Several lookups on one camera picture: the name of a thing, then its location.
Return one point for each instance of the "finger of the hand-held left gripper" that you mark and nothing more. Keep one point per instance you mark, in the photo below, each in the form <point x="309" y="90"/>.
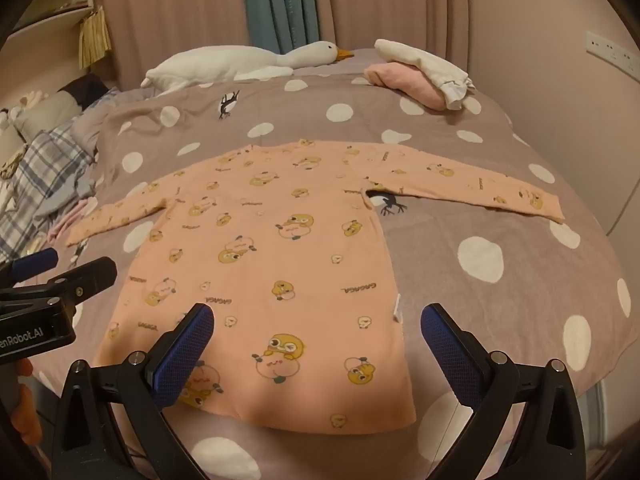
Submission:
<point x="90" y="272"/>
<point x="35" y="261"/>

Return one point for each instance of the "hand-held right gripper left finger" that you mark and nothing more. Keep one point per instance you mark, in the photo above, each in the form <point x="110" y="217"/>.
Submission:
<point x="185" y="355"/>

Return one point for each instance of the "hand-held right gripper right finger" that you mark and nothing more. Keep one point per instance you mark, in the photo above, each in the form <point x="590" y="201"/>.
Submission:
<point x="450" y="360"/>

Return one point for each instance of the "orange duck print shirt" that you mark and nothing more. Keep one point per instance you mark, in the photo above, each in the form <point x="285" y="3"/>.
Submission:
<point x="300" y="260"/>

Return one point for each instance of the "person's left hand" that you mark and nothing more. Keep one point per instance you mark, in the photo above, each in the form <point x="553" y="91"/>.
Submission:
<point x="27" y="410"/>

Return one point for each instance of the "small pink cloth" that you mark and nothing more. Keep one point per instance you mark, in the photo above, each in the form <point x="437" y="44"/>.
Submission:
<point x="67" y="220"/>

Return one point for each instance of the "grey blue cloth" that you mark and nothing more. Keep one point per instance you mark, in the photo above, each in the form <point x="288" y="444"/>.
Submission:
<point x="65" y="200"/>

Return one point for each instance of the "plaid cloth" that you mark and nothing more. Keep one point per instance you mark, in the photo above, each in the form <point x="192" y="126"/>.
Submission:
<point x="45" y="160"/>

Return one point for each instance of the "brown polka dot blanket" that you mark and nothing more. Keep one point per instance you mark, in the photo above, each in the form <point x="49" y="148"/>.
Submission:
<point x="430" y="240"/>

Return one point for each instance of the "beige pillow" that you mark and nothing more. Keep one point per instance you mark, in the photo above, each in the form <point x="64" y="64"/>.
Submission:
<point x="45" y="110"/>

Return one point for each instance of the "dark pillow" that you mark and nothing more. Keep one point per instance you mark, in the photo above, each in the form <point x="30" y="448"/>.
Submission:
<point x="85" y="87"/>

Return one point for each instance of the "white shelf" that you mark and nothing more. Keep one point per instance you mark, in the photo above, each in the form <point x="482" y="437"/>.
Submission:
<point x="40" y="45"/>

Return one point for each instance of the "yellow fringed hanging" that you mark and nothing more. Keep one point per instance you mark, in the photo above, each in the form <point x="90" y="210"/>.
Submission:
<point x="95" y="35"/>

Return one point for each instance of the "white goose plush toy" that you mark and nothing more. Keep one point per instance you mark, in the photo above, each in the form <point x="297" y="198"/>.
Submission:
<point x="200" y="65"/>

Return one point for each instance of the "pink curtain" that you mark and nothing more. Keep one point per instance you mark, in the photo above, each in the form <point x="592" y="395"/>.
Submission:
<point x="175" y="5"/>

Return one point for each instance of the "pink folded cloth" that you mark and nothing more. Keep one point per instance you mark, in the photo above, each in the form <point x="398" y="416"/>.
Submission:
<point x="405" y="80"/>

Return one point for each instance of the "white folded cloth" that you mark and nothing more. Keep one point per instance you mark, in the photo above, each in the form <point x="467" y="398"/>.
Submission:
<point x="425" y="62"/>

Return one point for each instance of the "blue curtain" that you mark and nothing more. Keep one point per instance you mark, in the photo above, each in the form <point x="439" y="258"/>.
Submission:
<point x="280" y="5"/>

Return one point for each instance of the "white wall socket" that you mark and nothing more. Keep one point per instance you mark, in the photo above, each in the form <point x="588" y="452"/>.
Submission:
<point x="605" y="47"/>

